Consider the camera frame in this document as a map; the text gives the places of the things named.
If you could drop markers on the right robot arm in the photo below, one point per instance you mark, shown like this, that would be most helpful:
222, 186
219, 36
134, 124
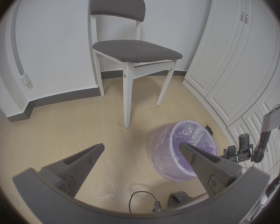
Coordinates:
274, 118

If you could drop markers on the white trash bin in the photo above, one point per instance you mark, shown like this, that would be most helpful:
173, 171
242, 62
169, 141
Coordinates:
168, 162

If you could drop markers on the purple plastic bag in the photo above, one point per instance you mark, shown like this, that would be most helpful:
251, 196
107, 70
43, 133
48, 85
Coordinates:
193, 134

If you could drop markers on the white wall socket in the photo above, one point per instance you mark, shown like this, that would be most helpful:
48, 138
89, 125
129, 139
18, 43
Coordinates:
25, 79

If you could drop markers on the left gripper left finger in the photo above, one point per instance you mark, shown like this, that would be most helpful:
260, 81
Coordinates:
77, 167

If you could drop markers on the white chair with grey seat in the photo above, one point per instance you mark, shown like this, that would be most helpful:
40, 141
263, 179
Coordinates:
135, 50

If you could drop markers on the white wardrobe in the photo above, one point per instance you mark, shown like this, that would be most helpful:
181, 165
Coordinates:
235, 55

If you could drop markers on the black plastic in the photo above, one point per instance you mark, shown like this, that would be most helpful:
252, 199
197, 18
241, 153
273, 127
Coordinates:
209, 130

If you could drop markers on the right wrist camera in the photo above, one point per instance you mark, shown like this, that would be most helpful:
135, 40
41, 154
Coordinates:
231, 152

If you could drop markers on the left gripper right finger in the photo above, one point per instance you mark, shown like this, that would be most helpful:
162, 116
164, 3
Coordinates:
210, 169

